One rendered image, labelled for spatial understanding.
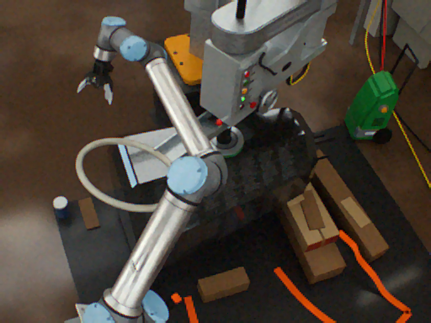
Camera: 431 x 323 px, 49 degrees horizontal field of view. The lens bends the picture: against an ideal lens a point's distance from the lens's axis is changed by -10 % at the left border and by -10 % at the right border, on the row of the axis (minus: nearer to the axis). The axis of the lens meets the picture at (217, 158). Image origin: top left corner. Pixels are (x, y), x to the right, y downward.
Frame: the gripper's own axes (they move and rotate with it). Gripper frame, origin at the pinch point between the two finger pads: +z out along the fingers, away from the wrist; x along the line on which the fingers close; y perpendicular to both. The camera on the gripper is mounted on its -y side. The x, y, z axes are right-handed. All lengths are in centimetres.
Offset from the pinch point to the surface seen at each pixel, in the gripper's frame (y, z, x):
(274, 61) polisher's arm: -58, -22, 68
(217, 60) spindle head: -37, -20, 42
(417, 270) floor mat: -83, 84, 225
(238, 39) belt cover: -26, -36, 47
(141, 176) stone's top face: -37, 55, 26
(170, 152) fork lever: -26, 28, 37
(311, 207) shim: -94, 73, 131
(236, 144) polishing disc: -62, 31, 67
